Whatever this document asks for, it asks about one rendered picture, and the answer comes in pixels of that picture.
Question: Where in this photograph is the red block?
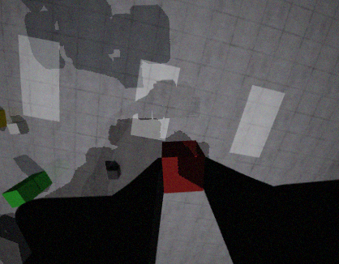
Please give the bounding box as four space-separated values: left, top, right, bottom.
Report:
161 140 205 193

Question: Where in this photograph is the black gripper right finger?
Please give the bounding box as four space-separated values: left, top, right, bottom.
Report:
204 156 339 264

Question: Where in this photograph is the green block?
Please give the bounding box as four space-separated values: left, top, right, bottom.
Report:
2 179 41 208
21 171 53 192

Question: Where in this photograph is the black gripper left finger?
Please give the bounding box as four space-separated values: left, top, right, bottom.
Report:
15 158 164 264

